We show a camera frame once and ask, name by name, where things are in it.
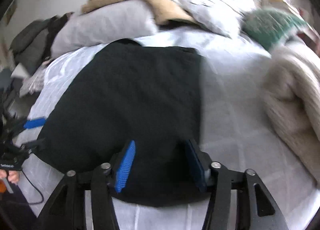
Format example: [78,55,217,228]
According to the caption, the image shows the black cable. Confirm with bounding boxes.
[21,169,45,205]

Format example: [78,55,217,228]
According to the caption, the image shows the dark clothes pile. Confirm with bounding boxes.
[10,12,73,75]

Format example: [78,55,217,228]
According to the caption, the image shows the black garment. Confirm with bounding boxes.
[37,39,204,207]

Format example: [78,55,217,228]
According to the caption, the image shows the white printed cushion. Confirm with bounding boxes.
[172,0,256,38]

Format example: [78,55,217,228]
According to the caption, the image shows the cream fluffy blanket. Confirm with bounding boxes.
[261,42,319,181]

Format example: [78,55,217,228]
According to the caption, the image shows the person's left hand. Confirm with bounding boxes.
[0,170,20,184]

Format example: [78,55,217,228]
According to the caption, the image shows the framed map picture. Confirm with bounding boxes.
[3,0,17,25]

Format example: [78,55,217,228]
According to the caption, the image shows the grey pillow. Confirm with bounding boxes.
[51,0,158,59]

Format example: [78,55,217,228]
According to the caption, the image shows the green coral-pattern cushion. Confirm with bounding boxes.
[241,8,308,51]

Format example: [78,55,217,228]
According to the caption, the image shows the checked grey cloth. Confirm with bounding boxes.
[19,66,47,98]

